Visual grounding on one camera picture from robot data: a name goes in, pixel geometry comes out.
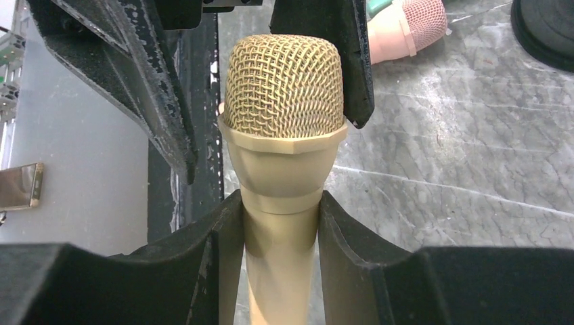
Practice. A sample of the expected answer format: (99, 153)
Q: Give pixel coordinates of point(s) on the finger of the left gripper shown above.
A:
(344, 24)
(120, 50)

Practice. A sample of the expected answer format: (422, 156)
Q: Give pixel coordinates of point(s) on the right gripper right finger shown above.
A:
(369, 280)

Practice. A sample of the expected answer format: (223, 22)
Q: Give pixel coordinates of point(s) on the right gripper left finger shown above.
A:
(188, 277)

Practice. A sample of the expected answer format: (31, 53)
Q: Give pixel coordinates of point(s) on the beige microphone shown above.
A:
(283, 122)

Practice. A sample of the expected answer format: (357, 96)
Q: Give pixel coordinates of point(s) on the black round-base mic stand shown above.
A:
(544, 29)

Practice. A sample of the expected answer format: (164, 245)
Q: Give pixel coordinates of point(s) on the green microphone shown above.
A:
(373, 7)

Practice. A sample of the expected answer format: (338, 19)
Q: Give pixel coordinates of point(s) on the pink microphone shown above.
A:
(404, 28)

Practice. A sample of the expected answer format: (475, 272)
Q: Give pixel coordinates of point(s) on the black base frame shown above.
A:
(172, 203)

